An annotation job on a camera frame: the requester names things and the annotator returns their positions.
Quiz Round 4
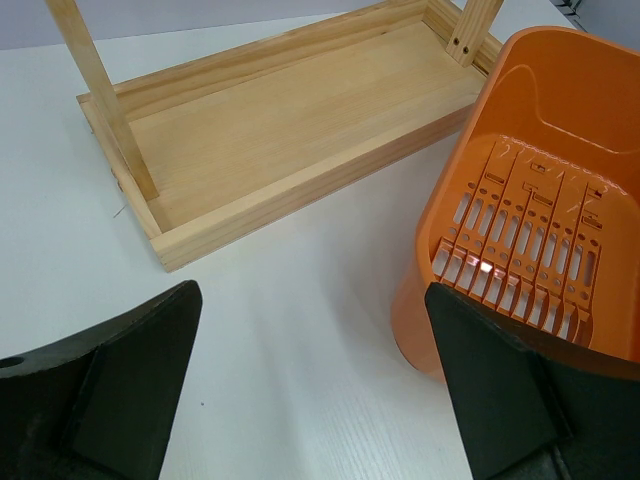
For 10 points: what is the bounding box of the orange plastic basket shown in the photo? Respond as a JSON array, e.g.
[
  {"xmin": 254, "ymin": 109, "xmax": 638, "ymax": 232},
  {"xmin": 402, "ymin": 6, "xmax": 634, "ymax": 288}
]
[{"xmin": 391, "ymin": 27, "xmax": 639, "ymax": 379}]

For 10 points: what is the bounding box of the wooden clothes rack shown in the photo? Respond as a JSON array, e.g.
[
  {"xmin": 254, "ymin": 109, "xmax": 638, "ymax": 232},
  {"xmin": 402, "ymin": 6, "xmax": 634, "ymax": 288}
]
[{"xmin": 48, "ymin": 1, "xmax": 501, "ymax": 272}]

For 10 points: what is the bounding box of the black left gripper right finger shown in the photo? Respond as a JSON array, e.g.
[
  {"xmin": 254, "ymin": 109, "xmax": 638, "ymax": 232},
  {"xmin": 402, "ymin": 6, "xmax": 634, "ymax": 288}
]
[{"xmin": 425, "ymin": 283, "xmax": 639, "ymax": 479}]

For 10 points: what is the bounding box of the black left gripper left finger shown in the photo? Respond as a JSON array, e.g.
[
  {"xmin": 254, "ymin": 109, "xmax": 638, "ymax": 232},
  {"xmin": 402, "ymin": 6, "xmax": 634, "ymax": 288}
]
[{"xmin": 1, "ymin": 280, "xmax": 203, "ymax": 479}]

